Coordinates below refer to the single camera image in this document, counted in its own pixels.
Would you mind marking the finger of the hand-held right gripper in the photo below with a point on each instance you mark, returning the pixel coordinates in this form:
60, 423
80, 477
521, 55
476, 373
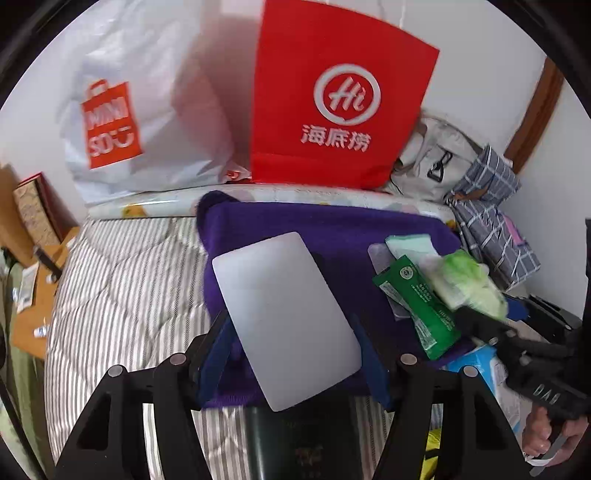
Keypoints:
517, 310
480, 327

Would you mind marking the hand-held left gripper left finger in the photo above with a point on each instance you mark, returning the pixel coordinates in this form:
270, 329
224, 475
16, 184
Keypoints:
214, 364

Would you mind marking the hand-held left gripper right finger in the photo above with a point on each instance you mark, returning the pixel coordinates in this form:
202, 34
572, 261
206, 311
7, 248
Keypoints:
371, 369

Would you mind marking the green and white plastic wrap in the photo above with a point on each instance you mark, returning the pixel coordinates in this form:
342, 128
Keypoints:
466, 281

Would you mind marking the white rectangular plastic board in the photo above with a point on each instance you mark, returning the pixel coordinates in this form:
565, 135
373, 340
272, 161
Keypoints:
286, 314

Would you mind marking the person's right hand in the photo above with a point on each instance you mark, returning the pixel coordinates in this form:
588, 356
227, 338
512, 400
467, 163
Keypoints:
535, 434

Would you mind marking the light blue white box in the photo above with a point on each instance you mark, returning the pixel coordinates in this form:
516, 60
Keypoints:
480, 364

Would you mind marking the grey plaid fabric bag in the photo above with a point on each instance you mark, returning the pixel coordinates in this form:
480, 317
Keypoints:
498, 249

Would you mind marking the green foil packet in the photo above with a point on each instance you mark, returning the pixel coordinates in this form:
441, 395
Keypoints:
415, 304

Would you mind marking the pale green wipes pack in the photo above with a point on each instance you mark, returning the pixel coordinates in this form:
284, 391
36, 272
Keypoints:
411, 244

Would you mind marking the clear plastic packet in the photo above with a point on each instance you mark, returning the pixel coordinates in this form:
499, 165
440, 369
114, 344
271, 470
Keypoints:
381, 258

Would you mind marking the striped bed quilt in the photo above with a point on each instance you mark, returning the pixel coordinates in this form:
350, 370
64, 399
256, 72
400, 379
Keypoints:
129, 286

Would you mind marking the grey plaid pillow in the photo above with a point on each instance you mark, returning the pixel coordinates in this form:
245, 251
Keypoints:
494, 170

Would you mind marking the purple knitted sweater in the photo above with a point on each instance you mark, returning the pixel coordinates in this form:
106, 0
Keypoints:
323, 230

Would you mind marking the floral rolled mat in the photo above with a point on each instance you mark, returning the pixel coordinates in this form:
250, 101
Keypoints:
152, 203

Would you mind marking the wooden nightstand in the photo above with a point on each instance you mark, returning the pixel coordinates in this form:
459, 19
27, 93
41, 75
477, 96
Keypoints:
41, 304

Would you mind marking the beige canvas bag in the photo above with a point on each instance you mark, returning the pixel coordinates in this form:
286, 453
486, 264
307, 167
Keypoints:
425, 138

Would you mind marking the white plastic shopping bag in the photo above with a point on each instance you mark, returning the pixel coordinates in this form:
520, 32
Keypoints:
184, 138

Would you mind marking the wooden bed headboard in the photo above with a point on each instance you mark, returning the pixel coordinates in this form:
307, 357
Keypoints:
7, 207

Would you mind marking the red paper bag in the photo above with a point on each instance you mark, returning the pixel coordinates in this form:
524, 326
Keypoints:
286, 92

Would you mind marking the wooden door frame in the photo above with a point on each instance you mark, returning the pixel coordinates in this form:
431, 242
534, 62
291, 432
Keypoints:
535, 115

